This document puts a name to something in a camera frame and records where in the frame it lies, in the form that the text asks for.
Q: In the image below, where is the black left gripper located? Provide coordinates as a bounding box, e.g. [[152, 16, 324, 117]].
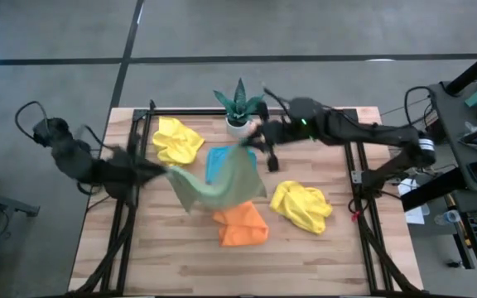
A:
[[105, 147, 168, 198]]

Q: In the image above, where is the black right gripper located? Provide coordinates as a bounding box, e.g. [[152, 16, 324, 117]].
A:
[[242, 101, 296, 155]]

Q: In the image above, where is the blue microfiber towel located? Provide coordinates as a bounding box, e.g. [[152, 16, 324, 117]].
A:
[[205, 145, 258, 185]]

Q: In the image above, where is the green microfiber towel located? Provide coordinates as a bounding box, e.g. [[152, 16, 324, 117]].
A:
[[166, 142, 267, 213]]

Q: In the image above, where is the orange microfiber towel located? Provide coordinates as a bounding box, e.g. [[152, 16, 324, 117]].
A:
[[212, 201, 270, 248]]

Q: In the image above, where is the yellow microfiber towel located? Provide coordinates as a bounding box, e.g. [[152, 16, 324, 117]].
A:
[[152, 116, 205, 166], [269, 180, 334, 236]]

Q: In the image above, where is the green plant in white pot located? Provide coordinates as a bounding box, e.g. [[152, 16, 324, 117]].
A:
[[213, 77, 265, 139]]

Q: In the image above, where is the grey stand leg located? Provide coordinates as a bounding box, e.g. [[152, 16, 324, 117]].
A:
[[0, 185, 41, 219]]

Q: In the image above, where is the white paper sheet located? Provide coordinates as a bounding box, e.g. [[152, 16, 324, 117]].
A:
[[397, 178, 430, 225]]

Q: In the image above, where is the black desk crossbeam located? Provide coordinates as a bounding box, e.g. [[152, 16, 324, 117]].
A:
[[400, 167, 471, 212]]

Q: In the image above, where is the grey side desk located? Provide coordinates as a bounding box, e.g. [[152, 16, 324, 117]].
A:
[[427, 78, 477, 297]]

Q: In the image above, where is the clear water bottle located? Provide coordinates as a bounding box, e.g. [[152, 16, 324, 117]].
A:
[[434, 209, 462, 226]]

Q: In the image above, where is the black diagonal pole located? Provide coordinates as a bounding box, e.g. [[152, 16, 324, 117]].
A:
[[445, 41, 477, 96]]

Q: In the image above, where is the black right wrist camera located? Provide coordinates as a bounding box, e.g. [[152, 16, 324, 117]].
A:
[[266, 142, 282, 173]]

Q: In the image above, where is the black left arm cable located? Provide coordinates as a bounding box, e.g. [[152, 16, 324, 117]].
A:
[[14, 100, 51, 142]]

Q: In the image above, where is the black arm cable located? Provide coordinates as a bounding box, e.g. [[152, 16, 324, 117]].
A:
[[14, 100, 51, 142], [403, 85, 436, 125]]

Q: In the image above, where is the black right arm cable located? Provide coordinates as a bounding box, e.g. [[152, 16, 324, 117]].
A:
[[403, 85, 436, 125]]

